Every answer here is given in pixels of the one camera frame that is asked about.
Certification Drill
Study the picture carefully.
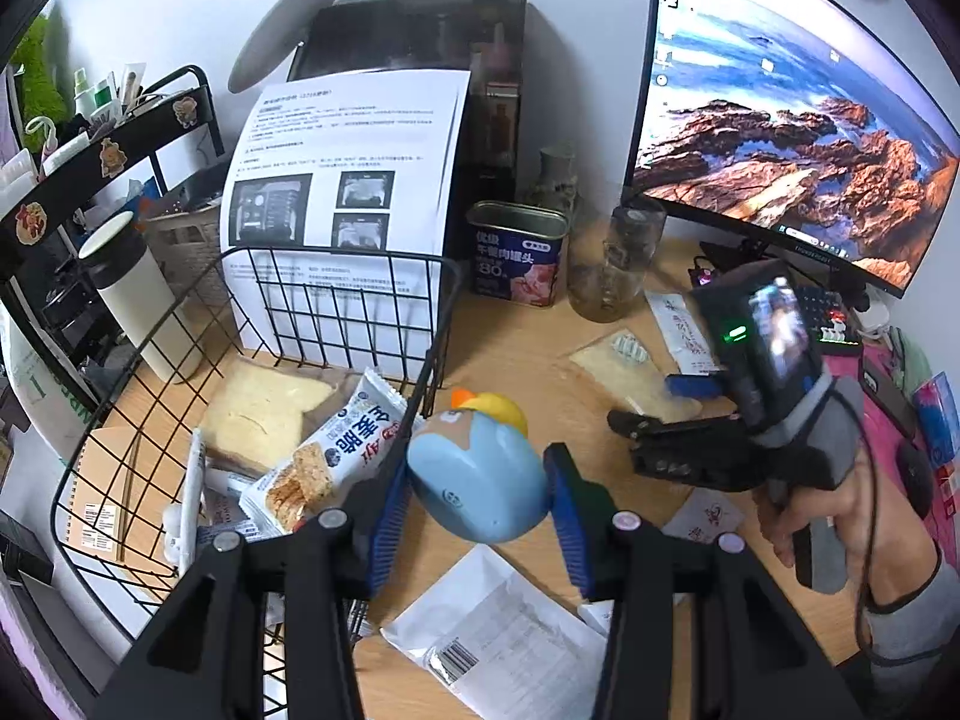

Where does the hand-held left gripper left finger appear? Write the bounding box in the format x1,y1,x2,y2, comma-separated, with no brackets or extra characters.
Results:
90,457,413,720

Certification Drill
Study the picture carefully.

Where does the printed paper sheet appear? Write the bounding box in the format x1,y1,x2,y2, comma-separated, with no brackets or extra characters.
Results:
220,69,473,383

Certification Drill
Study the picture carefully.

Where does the black wire basket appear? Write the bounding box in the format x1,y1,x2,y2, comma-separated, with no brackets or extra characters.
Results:
51,244,466,646

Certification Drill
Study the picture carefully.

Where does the person's right forearm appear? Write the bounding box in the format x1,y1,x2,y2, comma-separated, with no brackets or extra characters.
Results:
855,540,960,698

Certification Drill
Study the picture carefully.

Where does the white tumbler with black lid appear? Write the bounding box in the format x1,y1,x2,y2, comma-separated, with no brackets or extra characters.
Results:
77,210,207,383

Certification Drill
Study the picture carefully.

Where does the large bread slice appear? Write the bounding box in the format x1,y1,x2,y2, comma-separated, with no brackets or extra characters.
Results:
568,330,706,425

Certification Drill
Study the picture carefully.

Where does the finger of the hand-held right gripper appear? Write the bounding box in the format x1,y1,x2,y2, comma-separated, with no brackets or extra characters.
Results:
664,371,732,402
606,409,743,458

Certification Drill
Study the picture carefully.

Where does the white pen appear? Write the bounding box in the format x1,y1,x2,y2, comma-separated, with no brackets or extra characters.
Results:
165,427,207,571

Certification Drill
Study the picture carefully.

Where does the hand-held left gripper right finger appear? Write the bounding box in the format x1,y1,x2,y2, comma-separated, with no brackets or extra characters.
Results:
544,442,867,720

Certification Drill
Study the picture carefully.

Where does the green cloth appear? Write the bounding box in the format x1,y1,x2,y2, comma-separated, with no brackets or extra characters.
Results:
889,326,935,391

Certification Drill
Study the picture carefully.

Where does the curved computer monitor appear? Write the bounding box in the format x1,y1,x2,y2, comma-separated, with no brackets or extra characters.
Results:
622,0,960,299

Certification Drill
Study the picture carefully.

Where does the pink desk mat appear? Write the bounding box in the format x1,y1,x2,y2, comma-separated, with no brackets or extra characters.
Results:
862,337,960,541

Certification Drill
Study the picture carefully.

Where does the black rack with stickers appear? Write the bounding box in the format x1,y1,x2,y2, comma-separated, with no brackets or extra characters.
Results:
0,66,226,301

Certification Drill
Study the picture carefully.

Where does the blue bird toy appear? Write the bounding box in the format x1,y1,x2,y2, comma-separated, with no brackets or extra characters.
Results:
405,388,550,545

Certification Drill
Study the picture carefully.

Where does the blue white snack bar packet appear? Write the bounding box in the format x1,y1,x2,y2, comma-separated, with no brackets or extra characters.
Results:
240,367,410,537

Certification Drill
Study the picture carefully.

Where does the green plush toy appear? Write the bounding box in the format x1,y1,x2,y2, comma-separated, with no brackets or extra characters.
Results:
7,11,76,121

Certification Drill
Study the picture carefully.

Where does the long white sachet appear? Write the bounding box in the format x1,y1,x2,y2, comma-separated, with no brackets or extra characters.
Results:
645,291,725,376

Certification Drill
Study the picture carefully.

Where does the backlit mechanical keyboard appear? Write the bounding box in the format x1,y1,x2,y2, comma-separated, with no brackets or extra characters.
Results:
795,281,863,350

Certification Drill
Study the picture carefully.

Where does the small white red-print packet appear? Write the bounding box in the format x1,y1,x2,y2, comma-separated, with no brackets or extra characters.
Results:
664,487,745,545

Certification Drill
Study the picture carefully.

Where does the pale bread slice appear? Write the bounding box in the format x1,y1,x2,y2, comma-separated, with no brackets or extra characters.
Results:
201,360,338,466

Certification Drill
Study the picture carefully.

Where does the blue tissue pack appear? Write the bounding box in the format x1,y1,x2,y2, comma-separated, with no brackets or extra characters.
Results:
911,371,960,466

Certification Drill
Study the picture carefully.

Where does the luncheon meat can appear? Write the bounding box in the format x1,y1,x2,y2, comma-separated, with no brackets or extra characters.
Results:
465,200,569,310

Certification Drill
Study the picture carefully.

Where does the person's right hand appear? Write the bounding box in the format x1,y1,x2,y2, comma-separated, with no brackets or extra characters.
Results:
754,457,938,601

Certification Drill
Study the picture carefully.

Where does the smartphone in dark case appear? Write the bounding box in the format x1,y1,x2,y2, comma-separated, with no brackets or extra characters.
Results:
861,356,920,440

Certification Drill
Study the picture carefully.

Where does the beige storage box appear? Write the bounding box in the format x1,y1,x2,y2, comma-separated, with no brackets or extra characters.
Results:
142,202,226,301

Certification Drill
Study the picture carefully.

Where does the clear glass jar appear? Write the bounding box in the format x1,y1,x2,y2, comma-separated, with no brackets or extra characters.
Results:
568,199,668,323

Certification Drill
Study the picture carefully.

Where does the black computer mouse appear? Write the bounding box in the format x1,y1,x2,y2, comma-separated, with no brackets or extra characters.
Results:
894,439,935,511

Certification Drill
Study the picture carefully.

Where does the black cable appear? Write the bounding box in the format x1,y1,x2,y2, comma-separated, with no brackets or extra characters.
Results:
821,382,946,665

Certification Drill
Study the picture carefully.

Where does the white plastic bag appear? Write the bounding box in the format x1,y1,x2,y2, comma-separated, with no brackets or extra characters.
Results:
0,307,98,451

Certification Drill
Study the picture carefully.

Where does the round grey disc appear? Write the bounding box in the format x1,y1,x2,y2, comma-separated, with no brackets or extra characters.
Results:
227,0,350,95

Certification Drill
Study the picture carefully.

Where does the small mottled bottle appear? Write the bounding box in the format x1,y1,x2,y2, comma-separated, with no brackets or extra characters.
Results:
534,146,580,215

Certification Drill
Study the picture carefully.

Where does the white flat pouch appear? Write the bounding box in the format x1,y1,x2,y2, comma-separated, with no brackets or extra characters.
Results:
381,544,608,720

